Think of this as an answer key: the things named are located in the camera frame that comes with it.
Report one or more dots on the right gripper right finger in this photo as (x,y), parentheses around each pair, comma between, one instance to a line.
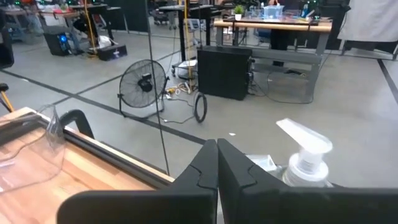
(280,208)

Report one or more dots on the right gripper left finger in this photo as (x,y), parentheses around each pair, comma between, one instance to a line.
(155,208)

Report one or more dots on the clear sloped-rim pantry bin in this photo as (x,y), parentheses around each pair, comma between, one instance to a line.
(46,149)

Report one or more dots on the black floor fan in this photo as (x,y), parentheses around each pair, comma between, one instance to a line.
(144,84)

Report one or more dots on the black curved tube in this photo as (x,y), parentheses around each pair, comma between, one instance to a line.
(73,114)

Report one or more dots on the large black cabinet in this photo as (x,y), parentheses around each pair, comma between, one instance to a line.
(224,74)

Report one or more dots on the black floor case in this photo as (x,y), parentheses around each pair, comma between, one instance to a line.
(112,53)

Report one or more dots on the white plastic bag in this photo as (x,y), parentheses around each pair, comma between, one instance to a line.
(104,41)

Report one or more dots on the yellow rod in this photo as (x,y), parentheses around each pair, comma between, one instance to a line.
(7,104)

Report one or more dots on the wood-top workbench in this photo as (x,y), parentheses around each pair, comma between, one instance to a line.
(273,26)

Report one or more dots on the black computer tower blue light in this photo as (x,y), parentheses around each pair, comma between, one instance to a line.
(54,43)

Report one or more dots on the clear lidded storage box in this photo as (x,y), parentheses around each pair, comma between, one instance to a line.
(273,12)

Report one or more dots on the small green potted plant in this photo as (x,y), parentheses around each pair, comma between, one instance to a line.
(238,11)

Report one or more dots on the white hanging cloth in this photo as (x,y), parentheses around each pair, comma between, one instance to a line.
(370,21)

